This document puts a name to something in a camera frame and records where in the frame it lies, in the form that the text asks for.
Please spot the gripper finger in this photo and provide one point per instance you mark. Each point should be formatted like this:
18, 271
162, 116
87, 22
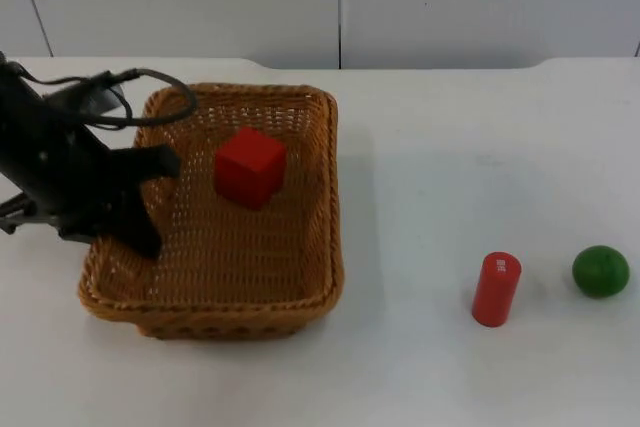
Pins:
147, 162
137, 227

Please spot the pale brown wicker basket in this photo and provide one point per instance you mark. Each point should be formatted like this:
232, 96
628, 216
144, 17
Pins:
240, 257

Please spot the red cylinder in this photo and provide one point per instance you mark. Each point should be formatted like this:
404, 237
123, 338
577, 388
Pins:
495, 292

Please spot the red cube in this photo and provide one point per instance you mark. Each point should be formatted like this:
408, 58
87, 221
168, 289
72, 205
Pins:
250, 167

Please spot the green ball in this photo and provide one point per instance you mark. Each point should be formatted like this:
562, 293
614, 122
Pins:
600, 272

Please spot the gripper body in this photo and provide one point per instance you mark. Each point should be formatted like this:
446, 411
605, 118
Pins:
70, 182

